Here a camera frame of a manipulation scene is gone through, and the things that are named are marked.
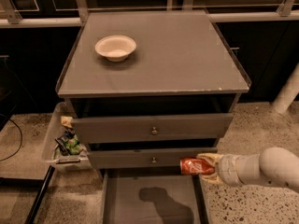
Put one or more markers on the metal railing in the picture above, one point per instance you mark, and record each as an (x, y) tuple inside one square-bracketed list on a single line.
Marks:
[(50, 13)]

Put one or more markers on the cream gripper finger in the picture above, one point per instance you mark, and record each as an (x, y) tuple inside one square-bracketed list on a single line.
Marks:
[(212, 179), (211, 158)]

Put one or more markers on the grey middle drawer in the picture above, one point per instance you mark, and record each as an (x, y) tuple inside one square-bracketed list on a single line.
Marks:
[(162, 157)]

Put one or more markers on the clear plastic bin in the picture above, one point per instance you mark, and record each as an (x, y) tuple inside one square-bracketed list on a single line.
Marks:
[(51, 154)]

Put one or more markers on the tan crumpled wrapper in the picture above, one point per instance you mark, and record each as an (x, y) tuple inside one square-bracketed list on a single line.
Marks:
[(66, 121)]

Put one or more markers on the grey top drawer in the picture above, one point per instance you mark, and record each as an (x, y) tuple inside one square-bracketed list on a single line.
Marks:
[(151, 128)]

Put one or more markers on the white paper bowl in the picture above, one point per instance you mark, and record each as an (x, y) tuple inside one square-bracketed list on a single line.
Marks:
[(115, 48)]

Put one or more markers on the white pillar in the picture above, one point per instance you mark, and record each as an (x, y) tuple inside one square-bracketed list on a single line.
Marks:
[(288, 93)]

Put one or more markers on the green snack bag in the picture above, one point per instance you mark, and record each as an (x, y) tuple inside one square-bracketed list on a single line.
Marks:
[(69, 144)]

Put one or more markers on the grey drawer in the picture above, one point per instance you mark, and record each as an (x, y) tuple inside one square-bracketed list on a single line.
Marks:
[(151, 128), (152, 196), (162, 157)]

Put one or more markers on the grey drawer cabinet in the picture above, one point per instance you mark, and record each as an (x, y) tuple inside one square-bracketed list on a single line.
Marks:
[(181, 66)]

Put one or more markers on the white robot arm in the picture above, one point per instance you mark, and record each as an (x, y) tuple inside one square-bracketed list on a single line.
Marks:
[(274, 167)]

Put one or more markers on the grey bottom drawer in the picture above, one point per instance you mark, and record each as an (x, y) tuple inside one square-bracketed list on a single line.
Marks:
[(152, 196)]

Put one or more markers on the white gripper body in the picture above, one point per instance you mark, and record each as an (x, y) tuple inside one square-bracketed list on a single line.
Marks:
[(230, 169)]

